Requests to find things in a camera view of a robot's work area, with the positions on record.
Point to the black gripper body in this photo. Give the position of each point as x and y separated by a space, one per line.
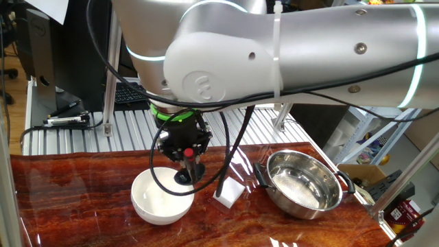
181 133

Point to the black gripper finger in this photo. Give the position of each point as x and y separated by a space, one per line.
204 140
169 149

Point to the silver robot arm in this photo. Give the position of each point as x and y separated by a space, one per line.
274 51

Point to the white ceramic bowl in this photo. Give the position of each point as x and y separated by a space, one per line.
154 202

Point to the black flat pad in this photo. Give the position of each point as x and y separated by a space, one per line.
132 106

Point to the white sponge block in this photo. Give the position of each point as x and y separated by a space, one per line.
233 193

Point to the black keyboard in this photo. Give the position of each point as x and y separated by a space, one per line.
128 93

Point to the wood pattern table mat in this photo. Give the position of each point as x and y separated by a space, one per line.
85 212

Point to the white marker pen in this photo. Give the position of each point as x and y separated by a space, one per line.
67 120

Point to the black pen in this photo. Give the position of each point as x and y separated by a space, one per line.
65 109

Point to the black computer monitor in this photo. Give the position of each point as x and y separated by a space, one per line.
79 51

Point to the brown cardboard box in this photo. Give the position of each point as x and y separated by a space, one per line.
360 171

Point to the white metal shelf rack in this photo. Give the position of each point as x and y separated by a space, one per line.
370 130

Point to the black office chair base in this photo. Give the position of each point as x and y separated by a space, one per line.
8 73

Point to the yellow ball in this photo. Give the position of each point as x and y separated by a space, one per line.
385 160

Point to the white paper sheet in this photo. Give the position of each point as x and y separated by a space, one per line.
46 9

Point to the black plastic case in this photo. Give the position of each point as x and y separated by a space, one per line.
387 187

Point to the red printed carton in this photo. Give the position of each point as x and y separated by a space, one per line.
401 217

